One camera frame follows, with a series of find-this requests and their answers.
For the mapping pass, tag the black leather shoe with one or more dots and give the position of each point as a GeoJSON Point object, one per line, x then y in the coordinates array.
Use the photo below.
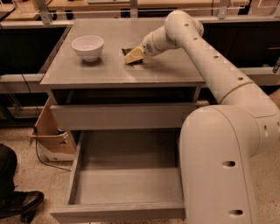
{"type": "Point", "coordinates": [24, 204]}

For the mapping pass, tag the grey metal frame rail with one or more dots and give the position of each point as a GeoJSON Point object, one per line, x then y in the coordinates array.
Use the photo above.
{"type": "Point", "coordinates": [30, 83]}

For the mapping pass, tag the open grey middle drawer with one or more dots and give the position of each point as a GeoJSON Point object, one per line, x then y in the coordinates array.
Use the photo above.
{"type": "Point", "coordinates": [124, 175]}

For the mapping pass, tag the brown cardboard box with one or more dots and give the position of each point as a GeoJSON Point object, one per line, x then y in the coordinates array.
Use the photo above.
{"type": "Point", "coordinates": [53, 142]}

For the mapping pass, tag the black trouser leg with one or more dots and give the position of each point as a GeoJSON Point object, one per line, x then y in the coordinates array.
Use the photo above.
{"type": "Point", "coordinates": [8, 165]}

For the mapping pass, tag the grey drawer cabinet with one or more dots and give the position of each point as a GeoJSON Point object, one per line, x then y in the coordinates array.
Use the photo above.
{"type": "Point", "coordinates": [167, 78]}

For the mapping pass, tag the white ceramic bowl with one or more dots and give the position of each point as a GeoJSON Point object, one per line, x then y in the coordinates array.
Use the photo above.
{"type": "Point", "coordinates": [89, 47]}

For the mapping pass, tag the closed grey top drawer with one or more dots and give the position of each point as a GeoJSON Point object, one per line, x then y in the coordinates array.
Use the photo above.
{"type": "Point", "coordinates": [122, 116]}

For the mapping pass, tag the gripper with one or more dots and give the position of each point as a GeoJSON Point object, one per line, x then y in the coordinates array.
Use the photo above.
{"type": "Point", "coordinates": [148, 46]}

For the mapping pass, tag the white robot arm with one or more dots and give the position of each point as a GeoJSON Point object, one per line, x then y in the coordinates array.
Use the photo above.
{"type": "Point", "coordinates": [217, 141]}

